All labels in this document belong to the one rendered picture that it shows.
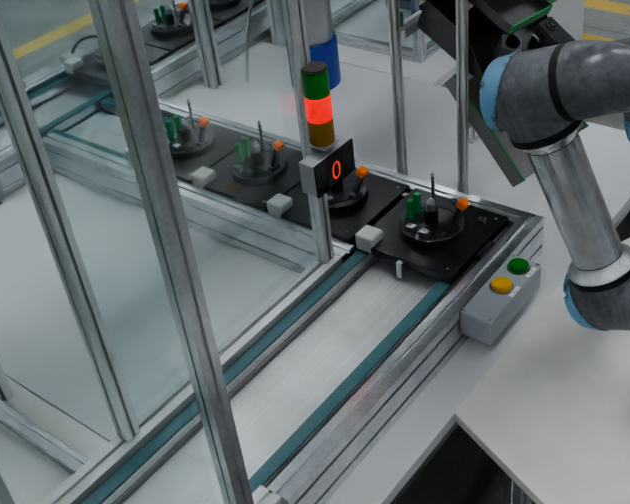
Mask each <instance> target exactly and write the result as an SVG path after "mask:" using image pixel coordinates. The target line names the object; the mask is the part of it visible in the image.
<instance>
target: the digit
mask: <svg viewBox="0 0 630 504"><path fill-rule="evenodd" d="M327 164H328V173H329V182H330V187H331V186H333V185H334V184H335V183H336V182H338V181H339V180H340V179H341V178H342V177H344V176H345V173H344V164H343V154H342V150H341V151H340V152H338V153H337V154H336V155H335V156H333V157H332V158H331V159H329V160H328V161H327Z"/></svg>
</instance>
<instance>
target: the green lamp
mask: <svg viewBox="0 0 630 504"><path fill-rule="evenodd" d="M301 79H302V87H303V95H304V97H305V98H306V99H309V100H321V99H324V98H326V97H327V96H329V94H330V85H329V75H328V68H327V70H326V71H325V72H323V73H321V74H318V75H305V74H303V73H302V72H301Z"/></svg>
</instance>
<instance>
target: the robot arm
mask: <svg viewBox="0 0 630 504"><path fill-rule="evenodd" d="M533 33H534V34H535V35H536V36H537V37H538V38H539V39H540V40H541V41H542V42H543V43H544V44H545V45H546V46H547V47H543V48H538V49H533V50H528V51H523V52H520V51H516V52H513V53H512V54H510V55H506V56H502V57H499V58H496V59H495V60H493V61H492V62H491V63H490V64H489V65H488V67H487V68H486V70H485V72H484V75H483V77H482V81H481V88H480V108H481V113H482V116H483V119H484V121H485V123H486V125H487V126H488V127H489V128H490V129H493V130H494V131H497V132H504V131H506V132H507V134H508V137H509V139H510V141H511V143H512V146H513V147H514V148H515V149H517V150H519V151H523V152H526V154H527V156H528V158H529V161H530V163H531V165H532V168H533V170H534V172H535V175H536V177H537V180H538V182H539V184H540V187H541V189H542V191H543V194H544V196H545V198H546V201H547V203H548V206H549V208H550V210H551V213H552V215H553V217H554V220H555V222H556V225H557V227H558V229H559V232H560V234H561V236H562V239H563V241H564V243H565V246H566V248H567V250H568V253H569V255H570V258H571V260H572V262H571V263H570V265H569V267H568V272H567V274H566V276H565V279H564V284H563V292H565V297H564V301H565V305H566V308H567V310H568V312H569V314H570V316H571V317H572V318H573V320H574V321H575V322H576V323H578V324H579V325H581V326H583V327H585V328H590V329H597V330H600V331H609V330H624V331H630V246H629V245H627V244H624V243H621V241H620V239H619V236H618V234H617V231H616V228H615V226H614V223H613V221H612V218H611V216H610V213H609V210H608V208H607V205H606V203H605V200H604V198H603V195H602V192H601V190H600V187H599V185H598V182H597V179H596V177H595V174H594V172H593V169H592V167H591V164H590V161H589V159H588V156H587V154H586V151H585V149H584V146H583V143H582V141H581V138H580V136H579V133H578V130H579V128H580V126H581V125H582V123H583V120H584V119H590V118H595V117H600V116H605V115H610V114H615V113H623V115H624V118H623V122H624V126H625V131H626V135H627V139H628V140H629V141H630V37H629V38H624V39H620V40H615V41H603V40H575V39H574V38H573V37H572V36H571V35H570V34H569V33H568V32H567V31H566V30H565V29H563V28H562V27H561V26H560V25H559V24H558V23H557V22H556V21H555V20H554V19H553V18H552V17H548V18H546V19H544V20H543V21H541V22H540V23H538V25H537V26H536V28H535V29H534V31H533Z"/></svg>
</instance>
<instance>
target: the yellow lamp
mask: <svg viewBox="0 0 630 504"><path fill-rule="evenodd" d="M307 126H308V134H309V142H310V144H311V145H313V146H315V147H326V146H329V145H331V144H333V143H334V141H335V131H334V122H333V118H332V119H331V120H330V121H328V122H326V123H323V124H312V123H310V122H308V121H307Z"/></svg>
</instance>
